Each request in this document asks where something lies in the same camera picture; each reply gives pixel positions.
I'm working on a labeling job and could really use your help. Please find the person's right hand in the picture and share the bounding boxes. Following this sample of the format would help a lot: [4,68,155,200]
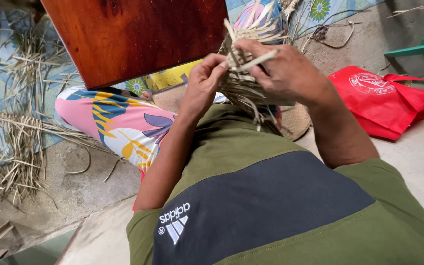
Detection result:
[233,38,333,108]

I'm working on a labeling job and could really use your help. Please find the green and navy shirt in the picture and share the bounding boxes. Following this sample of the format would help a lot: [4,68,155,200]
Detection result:
[126,103,424,265]

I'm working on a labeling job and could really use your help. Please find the person's left hand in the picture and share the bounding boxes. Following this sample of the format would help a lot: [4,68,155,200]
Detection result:
[180,53,231,119]

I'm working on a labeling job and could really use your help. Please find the round woven straw hat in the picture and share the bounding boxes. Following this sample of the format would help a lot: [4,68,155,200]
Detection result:
[279,102,311,142]

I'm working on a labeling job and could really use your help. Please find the loose dried palm strips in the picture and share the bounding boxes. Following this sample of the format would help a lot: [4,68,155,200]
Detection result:
[387,1,424,26]

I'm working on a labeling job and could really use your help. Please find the heap of dried palm strips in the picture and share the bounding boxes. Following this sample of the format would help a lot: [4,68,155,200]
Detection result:
[0,22,124,210]

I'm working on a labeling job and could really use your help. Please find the green plastic stool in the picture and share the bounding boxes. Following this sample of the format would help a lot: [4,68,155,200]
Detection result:
[384,32,424,58]

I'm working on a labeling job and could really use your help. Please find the red fabric tote bag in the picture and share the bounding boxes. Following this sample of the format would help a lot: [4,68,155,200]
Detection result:
[327,66,424,141]

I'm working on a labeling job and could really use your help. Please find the curled dried palm strand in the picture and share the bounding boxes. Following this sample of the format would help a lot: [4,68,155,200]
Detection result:
[300,20,363,52]

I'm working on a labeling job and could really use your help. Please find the colourful leaf print trousers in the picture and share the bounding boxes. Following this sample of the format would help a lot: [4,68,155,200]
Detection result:
[54,0,290,212]

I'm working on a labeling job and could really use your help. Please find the yellow plastic sheet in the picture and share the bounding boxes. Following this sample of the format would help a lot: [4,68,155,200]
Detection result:
[144,59,204,91]

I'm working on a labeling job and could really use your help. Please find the reddish brown wooden table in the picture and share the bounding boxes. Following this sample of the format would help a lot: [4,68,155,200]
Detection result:
[40,0,229,91]

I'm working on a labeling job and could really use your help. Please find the half-woven palm leaf basket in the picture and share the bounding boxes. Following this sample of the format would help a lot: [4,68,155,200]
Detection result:
[217,0,301,133]

